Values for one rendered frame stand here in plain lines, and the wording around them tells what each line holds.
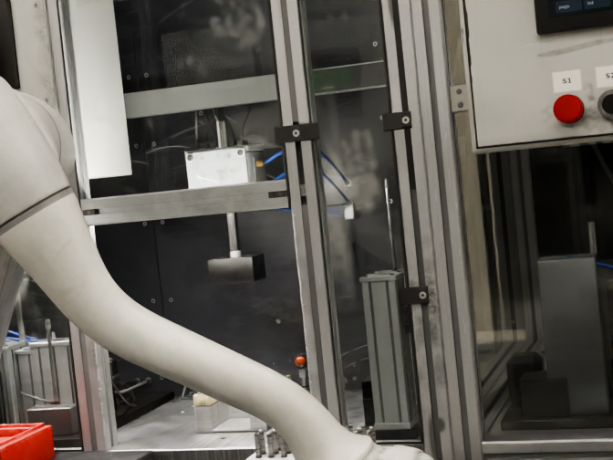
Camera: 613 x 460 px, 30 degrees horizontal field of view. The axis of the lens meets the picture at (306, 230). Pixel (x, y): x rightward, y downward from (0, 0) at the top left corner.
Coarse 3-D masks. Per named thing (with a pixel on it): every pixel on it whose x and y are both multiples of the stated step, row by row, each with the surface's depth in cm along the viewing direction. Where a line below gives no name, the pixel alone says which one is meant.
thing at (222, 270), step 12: (228, 216) 204; (228, 228) 205; (228, 240) 205; (240, 252) 205; (216, 264) 203; (228, 264) 203; (240, 264) 202; (252, 264) 201; (264, 264) 207; (216, 276) 204; (228, 276) 203; (240, 276) 202; (252, 276) 201; (264, 276) 206
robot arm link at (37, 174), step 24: (0, 96) 123; (24, 96) 129; (0, 120) 122; (24, 120) 124; (48, 120) 132; (0, 144) 121; (24, 144) 122; (48, 144) 126; (0, 168) 121; (24, 168) 122; (48, 168) 124; (0, 192) 121; (24, 192) 122; (48, 192) 123; (0, 216) 122
